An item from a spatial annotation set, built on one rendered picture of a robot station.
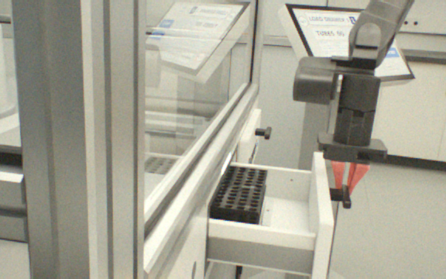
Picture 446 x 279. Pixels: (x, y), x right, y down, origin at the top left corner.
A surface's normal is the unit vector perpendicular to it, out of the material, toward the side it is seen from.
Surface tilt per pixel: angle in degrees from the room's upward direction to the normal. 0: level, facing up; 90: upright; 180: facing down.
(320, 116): 90
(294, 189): 90
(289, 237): 90
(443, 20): 90
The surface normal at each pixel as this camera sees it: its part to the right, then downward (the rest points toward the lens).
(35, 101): -0.17, 0.28
